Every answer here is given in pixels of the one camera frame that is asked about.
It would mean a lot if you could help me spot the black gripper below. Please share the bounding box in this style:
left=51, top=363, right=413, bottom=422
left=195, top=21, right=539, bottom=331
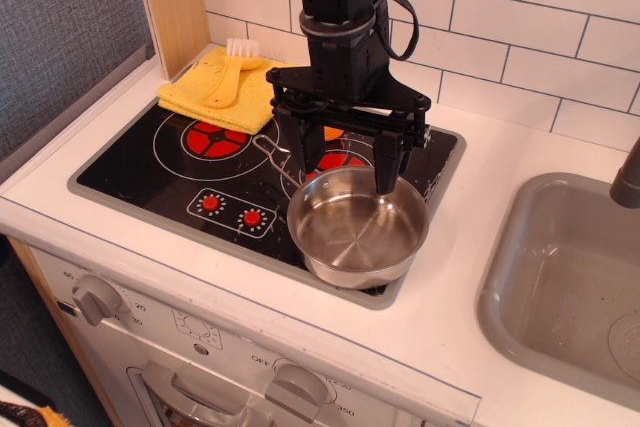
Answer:
left=266, top=29, right=431, bottom=195

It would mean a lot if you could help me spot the yellow dish brush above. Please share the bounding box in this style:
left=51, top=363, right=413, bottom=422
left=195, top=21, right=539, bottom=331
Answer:
left=203, top=38, right=263, bottom=109

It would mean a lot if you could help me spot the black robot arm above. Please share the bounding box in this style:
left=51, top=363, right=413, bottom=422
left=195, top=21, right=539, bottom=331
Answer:
left=266, top=0, right=431, bottom=194

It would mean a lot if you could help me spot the stainless steel pan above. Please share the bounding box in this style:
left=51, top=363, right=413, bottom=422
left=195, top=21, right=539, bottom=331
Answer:
left=252, top=134, right=430, bottom=290

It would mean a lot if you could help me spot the orange toy carrot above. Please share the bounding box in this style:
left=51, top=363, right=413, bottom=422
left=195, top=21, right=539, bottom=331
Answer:
left=324, top=126, right=344, bottom=142

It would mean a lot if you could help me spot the yellow folded cloth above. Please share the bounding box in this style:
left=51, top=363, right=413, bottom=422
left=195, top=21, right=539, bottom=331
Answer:
left=158, top=46, right=286, bottom=134

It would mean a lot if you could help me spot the black toy stovetop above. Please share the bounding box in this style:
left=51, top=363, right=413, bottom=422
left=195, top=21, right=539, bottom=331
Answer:
left=67, top=62, right=467, bottom=311

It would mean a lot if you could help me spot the grey oven knob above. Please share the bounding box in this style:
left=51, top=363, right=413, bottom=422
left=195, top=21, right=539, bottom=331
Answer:
left=265, top=364, right=329, bottom=423

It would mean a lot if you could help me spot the grey sink basin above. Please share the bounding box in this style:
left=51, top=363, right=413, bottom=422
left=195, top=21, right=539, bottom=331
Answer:
left=478, top=173, right=639, bottom=410

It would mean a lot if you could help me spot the grey faucet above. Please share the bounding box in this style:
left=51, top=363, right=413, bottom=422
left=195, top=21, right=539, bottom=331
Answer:
left=609, top=138, right=640, bottom=209

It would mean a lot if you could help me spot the grey timer knob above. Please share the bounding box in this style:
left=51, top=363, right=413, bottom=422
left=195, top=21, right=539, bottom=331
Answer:
left=72, top=275, right=123, bottom=326

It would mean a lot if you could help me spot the orange fuzzy object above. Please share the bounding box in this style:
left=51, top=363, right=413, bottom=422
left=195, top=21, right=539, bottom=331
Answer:
left=0, top=400, right=69, bottom=427

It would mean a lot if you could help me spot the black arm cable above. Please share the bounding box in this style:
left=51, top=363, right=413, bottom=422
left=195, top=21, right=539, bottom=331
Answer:
left=382, top=0, right=420, bottom=62

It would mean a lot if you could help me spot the wooden side post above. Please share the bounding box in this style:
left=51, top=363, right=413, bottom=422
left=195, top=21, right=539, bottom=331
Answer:
left=143, top=0, right=210, bottom=80

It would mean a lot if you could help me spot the oven door handle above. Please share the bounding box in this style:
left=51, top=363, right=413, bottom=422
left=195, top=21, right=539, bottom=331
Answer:
left=140, top=362, right=276, bottom=426

